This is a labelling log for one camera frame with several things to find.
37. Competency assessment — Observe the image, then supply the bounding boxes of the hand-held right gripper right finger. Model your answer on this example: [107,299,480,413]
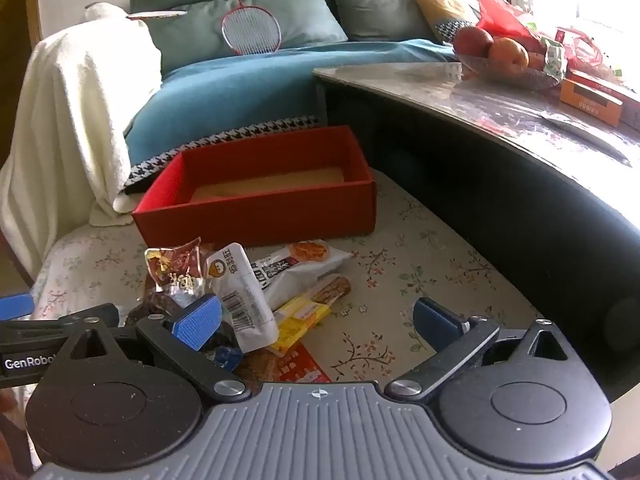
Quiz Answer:
[385,297,575,403]

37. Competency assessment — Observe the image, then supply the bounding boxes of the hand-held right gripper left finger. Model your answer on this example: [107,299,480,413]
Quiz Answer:
[64,294,251,403]

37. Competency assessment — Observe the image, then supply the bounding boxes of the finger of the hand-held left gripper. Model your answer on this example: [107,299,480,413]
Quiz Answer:
[0,303,121,333]
[0,294,35,320]

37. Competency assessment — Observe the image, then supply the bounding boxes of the blue snack packet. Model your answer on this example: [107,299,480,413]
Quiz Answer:
[212,346,246,372]

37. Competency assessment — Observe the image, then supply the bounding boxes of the white barcode snack packet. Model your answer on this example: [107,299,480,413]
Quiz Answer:
[206,242,280,353]

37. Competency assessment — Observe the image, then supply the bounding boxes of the red brown clear snack packet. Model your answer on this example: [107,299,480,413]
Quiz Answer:
[144,237,208,306]

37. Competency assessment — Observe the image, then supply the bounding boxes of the yellow clear snack packet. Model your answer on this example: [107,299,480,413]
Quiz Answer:
[267,275,353,358]

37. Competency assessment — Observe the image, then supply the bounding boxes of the large white snack packet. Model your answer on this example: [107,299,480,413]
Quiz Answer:
[250,240,353,311]

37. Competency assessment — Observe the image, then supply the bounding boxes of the red crown print snack packet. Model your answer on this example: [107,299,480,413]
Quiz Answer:
[235,342,333,385]

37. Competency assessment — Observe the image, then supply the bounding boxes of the red cardboard box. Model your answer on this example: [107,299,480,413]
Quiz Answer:
[131,125,378,250]

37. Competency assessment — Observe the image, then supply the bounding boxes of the floral quilted mat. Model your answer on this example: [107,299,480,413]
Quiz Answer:
[30,166,553,397]

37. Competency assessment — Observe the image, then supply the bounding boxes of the dark coffee table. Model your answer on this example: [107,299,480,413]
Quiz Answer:
[312,62,640,403]

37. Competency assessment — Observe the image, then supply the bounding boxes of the white blanket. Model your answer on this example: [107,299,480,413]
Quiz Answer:
[0,2,164,278]

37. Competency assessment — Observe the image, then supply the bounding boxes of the blue blanket houndstooth trim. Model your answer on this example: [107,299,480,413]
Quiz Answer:
[121,37,463,197]

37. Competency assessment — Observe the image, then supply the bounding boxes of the glass fruit bowl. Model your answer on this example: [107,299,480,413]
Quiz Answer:
[451,45,564,92]

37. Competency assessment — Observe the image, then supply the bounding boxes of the orange box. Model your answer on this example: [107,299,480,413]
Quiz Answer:
[559,77,626,127]

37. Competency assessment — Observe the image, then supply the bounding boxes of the orange yellow apple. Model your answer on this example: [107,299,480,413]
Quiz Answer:
[488,37,530,75]

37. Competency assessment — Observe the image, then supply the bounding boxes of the red apple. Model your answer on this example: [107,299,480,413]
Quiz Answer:
[454,26,495,58]

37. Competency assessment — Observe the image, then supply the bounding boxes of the teal pillow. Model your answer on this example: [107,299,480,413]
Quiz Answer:
[162,0,349,75]

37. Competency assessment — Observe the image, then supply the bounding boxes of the green white packet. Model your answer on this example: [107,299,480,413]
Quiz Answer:
[542,39,569,81]

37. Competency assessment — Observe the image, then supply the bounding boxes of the red white box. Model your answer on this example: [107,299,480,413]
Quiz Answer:
[565,69,640,111]

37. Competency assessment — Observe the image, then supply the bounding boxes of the grey green pillow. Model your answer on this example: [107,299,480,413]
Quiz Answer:
[334,0,443,43]

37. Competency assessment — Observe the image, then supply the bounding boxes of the yellow patterned pillow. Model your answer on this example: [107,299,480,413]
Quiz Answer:
[411,0,483,45]

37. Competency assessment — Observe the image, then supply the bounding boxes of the red plastic bag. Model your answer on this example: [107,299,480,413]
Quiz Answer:
[474,0,548,53]

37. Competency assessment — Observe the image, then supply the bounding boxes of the red mesh bag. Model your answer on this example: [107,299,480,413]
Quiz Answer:
[554,25,623,78]

